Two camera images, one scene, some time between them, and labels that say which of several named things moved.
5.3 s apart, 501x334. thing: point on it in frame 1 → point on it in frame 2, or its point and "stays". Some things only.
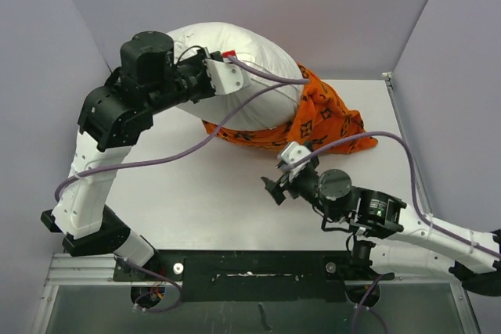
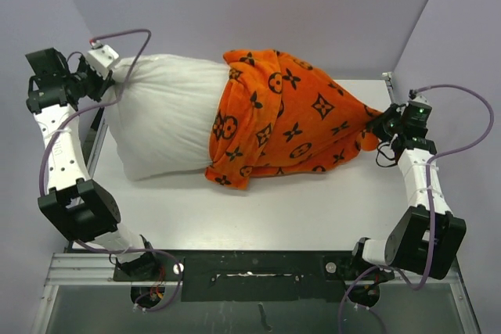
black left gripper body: (191, 79) → (93, 80)
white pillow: (274, 109) → (163, 123)
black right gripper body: (302, 184) → (388, 126)
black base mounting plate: (255, 276) stays
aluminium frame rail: (74, 270) stays
